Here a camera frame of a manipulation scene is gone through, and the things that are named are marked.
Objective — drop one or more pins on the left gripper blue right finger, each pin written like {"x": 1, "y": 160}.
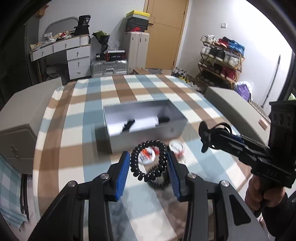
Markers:
{"x": 233, "y": 220}

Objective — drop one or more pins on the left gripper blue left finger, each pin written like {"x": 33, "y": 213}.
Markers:
{"x": 63, "y": 220}

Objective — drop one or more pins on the right hand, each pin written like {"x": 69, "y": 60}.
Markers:
{"x": 254, "y": 195}

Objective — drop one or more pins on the grey right bedside cabinet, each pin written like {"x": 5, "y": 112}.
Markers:
{"x": 241, "y": 114}

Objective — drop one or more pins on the plaid bed sheet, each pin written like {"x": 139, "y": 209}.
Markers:
{"x": 88, "y": 123}

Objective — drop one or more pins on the white round badge red print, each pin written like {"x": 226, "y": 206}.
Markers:
{"x": 147, "y": 156}

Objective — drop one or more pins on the black toothed hair clip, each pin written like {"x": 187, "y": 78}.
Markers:
{"x": 161, "y": 182}

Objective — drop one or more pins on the grey open storage box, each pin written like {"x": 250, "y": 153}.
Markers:
{"x": 131, "y": 123}

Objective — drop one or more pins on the purple bag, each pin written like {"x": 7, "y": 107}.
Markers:
{"x": 244, "y": 89}

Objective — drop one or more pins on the wooden shoe rack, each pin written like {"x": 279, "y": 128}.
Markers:
{"x": 222, "y": 58}

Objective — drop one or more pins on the silver hard suitcase lying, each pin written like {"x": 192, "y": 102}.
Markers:
{"x": 103, "y": 68}

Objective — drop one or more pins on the small cardboard box on floor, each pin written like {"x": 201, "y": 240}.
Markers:
{"x": 140, "y": 72}

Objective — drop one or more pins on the black box on suitcase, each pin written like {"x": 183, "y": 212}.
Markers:
{"x": 113, "y": 55}

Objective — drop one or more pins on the white drawer desk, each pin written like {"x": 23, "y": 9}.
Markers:
{"x": 74, "y": 52}

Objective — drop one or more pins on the white upright suitcase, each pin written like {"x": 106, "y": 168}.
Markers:
{"x": 135, "y": 44}

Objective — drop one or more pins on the black bag on desk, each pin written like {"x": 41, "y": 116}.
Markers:
{"x": 83, "y": 25}

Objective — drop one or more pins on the black red shoe box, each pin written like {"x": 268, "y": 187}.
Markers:
{"x": 136, "y": 25}

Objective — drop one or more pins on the yellow lid shoe box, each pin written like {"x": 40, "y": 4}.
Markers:
{"x": 138, "y": 14}

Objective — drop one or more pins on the wooden door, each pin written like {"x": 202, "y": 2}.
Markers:
{"x": 165, "y": 28}

